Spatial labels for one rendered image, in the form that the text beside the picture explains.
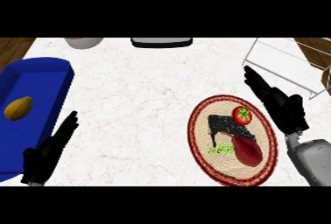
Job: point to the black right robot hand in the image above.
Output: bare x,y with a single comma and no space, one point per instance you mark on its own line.
282,109

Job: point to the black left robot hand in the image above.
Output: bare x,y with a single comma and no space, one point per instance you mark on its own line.
46,154

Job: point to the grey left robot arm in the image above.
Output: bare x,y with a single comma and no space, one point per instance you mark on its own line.
36,184

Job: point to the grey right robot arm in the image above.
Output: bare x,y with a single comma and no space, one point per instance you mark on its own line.
310,160

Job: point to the round woven red-rimmed placemat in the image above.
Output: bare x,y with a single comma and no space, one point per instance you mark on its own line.
232,140

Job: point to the dark red pear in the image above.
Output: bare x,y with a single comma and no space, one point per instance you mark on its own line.
247,151

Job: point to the red tomato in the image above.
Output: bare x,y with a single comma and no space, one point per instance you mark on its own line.
242,115

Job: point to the black speckled wedge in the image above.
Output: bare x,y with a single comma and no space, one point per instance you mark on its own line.
226,125

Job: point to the blue rectangular tray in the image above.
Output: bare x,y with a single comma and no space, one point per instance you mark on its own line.
30,113

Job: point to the yellow-brown almond-shaped fruit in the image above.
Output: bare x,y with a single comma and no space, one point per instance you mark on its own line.
18,108

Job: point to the green leafy sprig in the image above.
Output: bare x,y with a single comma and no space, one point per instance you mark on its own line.
220,149

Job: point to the black and grey appliance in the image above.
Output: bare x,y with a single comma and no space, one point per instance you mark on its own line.
161,42

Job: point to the grey bowl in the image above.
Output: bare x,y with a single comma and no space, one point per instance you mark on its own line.
84,42

